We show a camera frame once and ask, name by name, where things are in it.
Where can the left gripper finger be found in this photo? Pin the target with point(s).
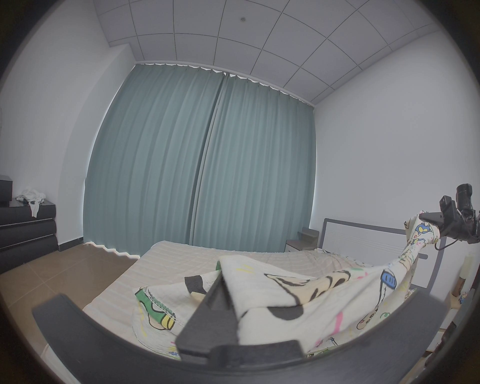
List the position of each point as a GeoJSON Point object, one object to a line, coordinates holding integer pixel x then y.
{"type": "Point", "coordinates": [210, 322]}

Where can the grey bedside table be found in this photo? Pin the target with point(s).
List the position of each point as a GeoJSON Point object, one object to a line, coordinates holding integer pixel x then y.
{"type": "Point", "coordinates": [300, 243]}

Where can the black chest of drawers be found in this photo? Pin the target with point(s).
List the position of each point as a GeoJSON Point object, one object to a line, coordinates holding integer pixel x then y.
{"type": "Point", "coordinates": [26, 232]}

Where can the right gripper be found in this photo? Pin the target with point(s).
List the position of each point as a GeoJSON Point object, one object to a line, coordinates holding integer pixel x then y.
{"type": "Point", "coordinates": [459, 227]}

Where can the bed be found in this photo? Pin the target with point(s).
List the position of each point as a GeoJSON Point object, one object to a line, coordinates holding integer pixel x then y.
{"type": "Point", "coordinates": [180, 262]}

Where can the white printed pyjama top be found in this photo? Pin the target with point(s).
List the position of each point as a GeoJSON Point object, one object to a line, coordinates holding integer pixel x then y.
{"type": "Point", "coordinates": [262, 296]}

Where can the white garment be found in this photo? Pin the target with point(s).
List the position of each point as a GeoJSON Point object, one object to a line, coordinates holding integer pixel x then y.
{"type": "Point", "coordinates": [32, 195]}

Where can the blue-green curtain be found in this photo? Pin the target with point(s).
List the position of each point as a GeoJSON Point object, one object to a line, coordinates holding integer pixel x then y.
{"type": "Point", "coordinates": [150, 157]}
{"type": "Point", "coordinates": [258, 165]}

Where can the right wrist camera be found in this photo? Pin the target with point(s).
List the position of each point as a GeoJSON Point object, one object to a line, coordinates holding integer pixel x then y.
{"type": "Point", "coordinates": [464, 195]}

